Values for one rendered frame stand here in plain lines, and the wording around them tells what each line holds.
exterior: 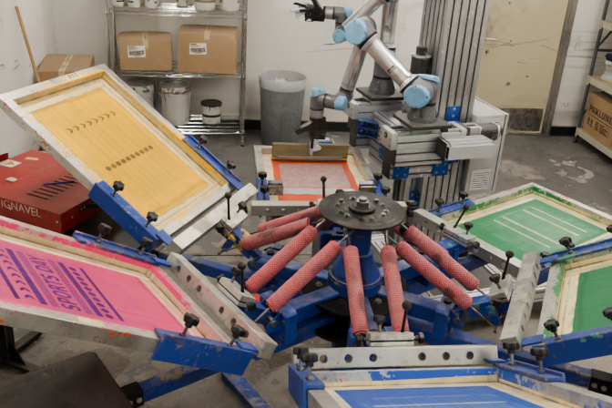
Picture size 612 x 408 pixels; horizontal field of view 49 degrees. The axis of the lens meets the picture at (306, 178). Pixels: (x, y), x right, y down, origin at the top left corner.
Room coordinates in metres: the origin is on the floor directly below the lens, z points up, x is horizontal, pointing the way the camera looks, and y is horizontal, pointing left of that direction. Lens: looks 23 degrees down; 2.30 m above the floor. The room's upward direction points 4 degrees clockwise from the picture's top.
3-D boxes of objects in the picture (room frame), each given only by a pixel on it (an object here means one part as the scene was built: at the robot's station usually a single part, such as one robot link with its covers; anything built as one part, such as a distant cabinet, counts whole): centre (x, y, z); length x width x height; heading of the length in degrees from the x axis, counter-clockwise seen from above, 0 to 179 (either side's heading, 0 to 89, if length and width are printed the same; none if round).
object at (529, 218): (2.65, -0.91, 1.05); 1.08 x 0.61 x 0.23; 128
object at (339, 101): (3.37, -0.13, 1.30); 0.11 x 0.11 x 0.08; 67
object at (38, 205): (2.62, 1.12, 1.06); 0.61 x 0.46 x 0.12; 68
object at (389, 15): (3.91, -0.41, 1.63); 0.15 x 0.12 x 0.55; 175
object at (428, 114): (3.31, -0.57, 1.31); 0.15 x 0.15 x 0.10
